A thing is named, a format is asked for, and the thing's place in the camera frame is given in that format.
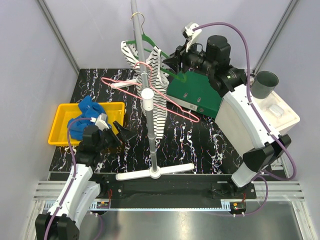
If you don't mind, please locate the white foam box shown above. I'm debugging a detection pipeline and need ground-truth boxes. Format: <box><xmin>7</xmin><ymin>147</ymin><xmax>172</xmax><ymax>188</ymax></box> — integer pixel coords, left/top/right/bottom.
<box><xmin>214</xmin><ymin>89</ymin><xmax>301</xmax><ymax>159</ymax></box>

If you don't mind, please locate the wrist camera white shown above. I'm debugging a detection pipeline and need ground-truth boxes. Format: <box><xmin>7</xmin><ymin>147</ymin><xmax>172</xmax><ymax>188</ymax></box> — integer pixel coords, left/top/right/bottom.
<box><xmin>90</xmin><ymin>113</ymin><xmax>110</xmax><ymax>131</ymax></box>
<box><xmin>181</xmin><ymin>22</ymin><xmax>202</xmax><ymax>53</ymax></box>

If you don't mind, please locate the grey mug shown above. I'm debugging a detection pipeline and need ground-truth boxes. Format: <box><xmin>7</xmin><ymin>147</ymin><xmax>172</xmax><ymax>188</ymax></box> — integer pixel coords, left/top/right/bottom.
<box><xmin>250</xmin><ymin>71</ymin><xmax>279</xmax><ymax>99</ymax></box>

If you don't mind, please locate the pink wire hanger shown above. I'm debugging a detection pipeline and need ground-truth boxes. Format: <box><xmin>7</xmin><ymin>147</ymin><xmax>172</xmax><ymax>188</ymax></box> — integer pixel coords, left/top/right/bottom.
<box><xmin>100</xmin><ymin>61</ymin><xmax>201</xmax><ymax>123</ymax></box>

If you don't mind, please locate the grey clothes stand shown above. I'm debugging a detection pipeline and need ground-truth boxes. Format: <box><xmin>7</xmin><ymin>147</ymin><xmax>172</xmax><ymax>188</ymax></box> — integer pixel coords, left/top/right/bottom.
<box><xmin>115</xmin><ymin>0</ymin><xmax>195</xmax><ymax>181</ymax></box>

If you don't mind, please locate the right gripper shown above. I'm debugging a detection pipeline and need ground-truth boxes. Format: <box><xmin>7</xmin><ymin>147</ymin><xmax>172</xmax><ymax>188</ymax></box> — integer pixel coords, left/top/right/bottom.
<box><xmin>163</xmin><ymin>39</ymin><xmax>215</xmax><ymax>75</ymax></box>

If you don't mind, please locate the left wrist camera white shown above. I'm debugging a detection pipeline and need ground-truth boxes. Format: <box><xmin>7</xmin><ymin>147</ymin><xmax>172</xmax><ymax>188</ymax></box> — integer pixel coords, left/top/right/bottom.
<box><xmin>90</xmin><ymin>113</ymin><xmax>110</xmax><ymax>131</ymax></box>

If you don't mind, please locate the striped tank top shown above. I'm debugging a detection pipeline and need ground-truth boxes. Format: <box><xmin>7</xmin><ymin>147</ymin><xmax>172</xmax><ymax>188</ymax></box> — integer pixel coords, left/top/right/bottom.
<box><xmin>120</xmin><ymin>41</ymin><xmax>169</xmax><ymax>139</ymax></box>

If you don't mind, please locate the purple cable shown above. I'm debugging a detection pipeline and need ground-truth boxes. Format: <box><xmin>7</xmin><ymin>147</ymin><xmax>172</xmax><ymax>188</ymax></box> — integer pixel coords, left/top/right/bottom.
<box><xmin>43</xmin><ymin>117</ymin><xmax>104</xmax><ymax>240</ymax></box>
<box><xmin>197</xmin><ymin>21</ymin><xmax>297</xmax><ymax>216</ymax></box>

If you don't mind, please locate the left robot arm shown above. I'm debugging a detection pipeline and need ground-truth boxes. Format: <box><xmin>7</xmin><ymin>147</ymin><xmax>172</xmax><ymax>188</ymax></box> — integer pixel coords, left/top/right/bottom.
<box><xmin>35</xmin><ymin>120</ymin><xmax>137</xmax><ymax>240</ymax></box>

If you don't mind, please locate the blue tank top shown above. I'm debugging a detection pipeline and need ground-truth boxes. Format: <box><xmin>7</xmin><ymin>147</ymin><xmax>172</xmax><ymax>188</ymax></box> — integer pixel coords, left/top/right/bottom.
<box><xmin>67</xmin><ymin>95</ymin><xmax>112</xmax><ymax>146</ymax></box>

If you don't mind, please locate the yellow plastic tray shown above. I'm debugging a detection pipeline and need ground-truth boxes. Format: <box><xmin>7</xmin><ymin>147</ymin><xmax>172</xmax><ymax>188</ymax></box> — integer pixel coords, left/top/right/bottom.
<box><xmin>47</xmin><ymin>101</ymin><xmax>125</xmax><ymax>147</ymax></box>

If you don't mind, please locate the green plastic hanger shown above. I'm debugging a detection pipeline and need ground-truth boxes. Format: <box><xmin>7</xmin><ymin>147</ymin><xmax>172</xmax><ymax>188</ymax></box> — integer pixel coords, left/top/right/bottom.
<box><xmin>124</xmin><ymin>33</ymin><xmax>187</xmax><ymax>83</ymax></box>

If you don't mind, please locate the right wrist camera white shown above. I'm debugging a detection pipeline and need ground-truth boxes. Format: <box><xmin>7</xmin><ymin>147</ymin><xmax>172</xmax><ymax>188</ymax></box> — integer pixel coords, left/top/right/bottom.
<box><xmin>181</xmin><ymin>22</ymin><xmax>202</xmax><ymax>53</ymax></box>

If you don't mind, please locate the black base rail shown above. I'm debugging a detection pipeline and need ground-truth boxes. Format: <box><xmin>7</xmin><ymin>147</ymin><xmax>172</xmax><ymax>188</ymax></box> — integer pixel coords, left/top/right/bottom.
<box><xmin>94</xmin><ymin>173</ymin><xmax>257</xmax><ymax>211</ymax></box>

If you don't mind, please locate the green ring binder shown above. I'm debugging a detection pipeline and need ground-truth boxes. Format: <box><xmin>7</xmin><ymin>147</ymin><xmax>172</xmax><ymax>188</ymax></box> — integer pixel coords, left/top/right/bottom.
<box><xmin>167</xmin><ymin>71</ymin><xmax>222</xmax><ymax>119</ymax></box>

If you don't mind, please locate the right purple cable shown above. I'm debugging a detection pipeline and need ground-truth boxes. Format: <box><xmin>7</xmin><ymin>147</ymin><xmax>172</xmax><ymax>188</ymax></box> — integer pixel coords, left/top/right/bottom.
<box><xmin>197</xmin><ymin>21</ymin><xmax>297</xmax><ymax>216</ymax></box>

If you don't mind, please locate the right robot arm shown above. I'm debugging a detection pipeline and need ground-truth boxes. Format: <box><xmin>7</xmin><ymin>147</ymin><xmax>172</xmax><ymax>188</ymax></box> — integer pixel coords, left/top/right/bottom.
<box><xmin>163</xmin><ymin>35</ymin><xmax>292</xmax><ymax>199</ymax></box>

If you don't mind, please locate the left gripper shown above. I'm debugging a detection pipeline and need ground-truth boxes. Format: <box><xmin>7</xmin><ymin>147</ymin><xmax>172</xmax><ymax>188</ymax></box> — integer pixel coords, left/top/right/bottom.
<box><xmin>95</xmin><ymin>121</ymin><xmax>137</xmax><ymax>152</ymax></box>

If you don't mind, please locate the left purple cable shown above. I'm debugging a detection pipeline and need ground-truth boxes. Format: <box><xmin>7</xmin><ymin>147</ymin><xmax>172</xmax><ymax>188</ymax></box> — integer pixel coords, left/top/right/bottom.
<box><xmin>43</xmin><ymin>117</ymin><xmax>104</xmax><ymax>240</ymax></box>

